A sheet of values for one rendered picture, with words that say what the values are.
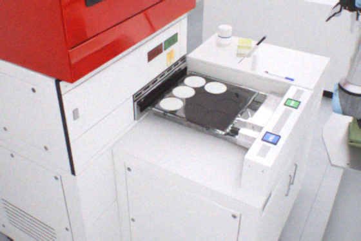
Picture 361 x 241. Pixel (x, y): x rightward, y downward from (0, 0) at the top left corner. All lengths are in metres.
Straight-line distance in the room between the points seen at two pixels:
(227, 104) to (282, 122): 0.28
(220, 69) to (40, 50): 0.93
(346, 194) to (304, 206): 0.69
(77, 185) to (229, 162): 0.58
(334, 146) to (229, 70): 0.57
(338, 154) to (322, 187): 1.08
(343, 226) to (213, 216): 0.75
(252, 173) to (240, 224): 0.20
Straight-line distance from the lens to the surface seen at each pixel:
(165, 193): 1.58
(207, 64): 1.91
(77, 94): 1.34
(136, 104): 1.64
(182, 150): 1.57
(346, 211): 1.99
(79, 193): 1.57
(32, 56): 1.32
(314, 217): 2.55
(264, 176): 1.37
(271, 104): 1.78
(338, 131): 1.81
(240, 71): 1.85
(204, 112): 1.64
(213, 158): 1.54
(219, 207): 1.47
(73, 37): 1.19
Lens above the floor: 1.84
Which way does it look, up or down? 31 degrees down
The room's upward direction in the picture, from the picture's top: straight up
